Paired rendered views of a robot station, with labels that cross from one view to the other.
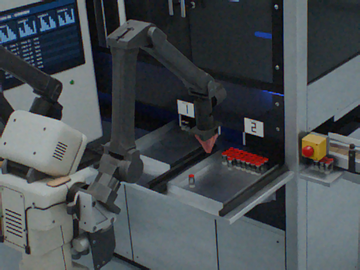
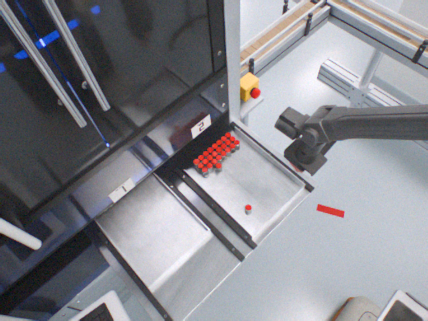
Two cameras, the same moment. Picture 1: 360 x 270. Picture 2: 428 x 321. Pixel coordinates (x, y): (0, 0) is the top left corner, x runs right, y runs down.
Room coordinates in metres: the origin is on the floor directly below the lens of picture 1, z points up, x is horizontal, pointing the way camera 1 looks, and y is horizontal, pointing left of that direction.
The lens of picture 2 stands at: (2.32, 0.42, 2.02)
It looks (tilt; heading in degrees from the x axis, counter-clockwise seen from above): 61 degrees down; 281
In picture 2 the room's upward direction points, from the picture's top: 8 degrees counter-clockwise
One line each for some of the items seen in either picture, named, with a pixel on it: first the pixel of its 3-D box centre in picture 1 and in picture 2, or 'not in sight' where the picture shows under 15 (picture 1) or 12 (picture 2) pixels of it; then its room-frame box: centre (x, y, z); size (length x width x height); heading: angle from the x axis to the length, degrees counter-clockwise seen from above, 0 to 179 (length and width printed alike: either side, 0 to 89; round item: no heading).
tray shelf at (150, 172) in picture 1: (195, 166); (200, 206); (2.48, -0.02, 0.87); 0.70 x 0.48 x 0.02; 48
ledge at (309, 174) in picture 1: (324, 172); (241, 99); (2.36, -0.50, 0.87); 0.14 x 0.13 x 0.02; 138
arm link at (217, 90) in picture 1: (207, 91); (301, 125); (2.20, -0.08, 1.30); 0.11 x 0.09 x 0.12; 143
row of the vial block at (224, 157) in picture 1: (241, 163); (221, 158); (2.42, -0.20, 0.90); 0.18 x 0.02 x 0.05; 48
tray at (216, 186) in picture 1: (223, 177); (242, 178); (2.34, -0.12, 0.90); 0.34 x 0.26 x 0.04; 138
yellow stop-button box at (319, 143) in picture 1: (315, 146); (246, 86); (2.34, -0.46, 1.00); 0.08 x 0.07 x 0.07; 138
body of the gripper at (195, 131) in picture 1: (204, 121); (307, 151); (2.17, -0.06, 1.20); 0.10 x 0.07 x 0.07; 138
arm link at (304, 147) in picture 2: (204, 104); (310, 139); (2.17, -0.06, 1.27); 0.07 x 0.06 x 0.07; 143
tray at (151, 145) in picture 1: (174, 143); (148, 222); (2.65, 0.05, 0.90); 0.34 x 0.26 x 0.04; 138
